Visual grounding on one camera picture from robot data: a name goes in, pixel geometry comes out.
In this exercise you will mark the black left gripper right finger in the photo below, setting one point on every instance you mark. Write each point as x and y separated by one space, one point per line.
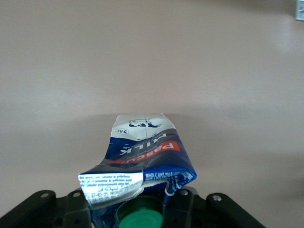
181 209

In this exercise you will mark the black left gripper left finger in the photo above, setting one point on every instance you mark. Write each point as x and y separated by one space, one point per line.
77 211

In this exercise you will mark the blue white milk carton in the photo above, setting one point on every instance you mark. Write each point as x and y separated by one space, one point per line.
145 154

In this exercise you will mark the grey metal fixture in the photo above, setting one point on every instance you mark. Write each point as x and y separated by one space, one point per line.
299 9

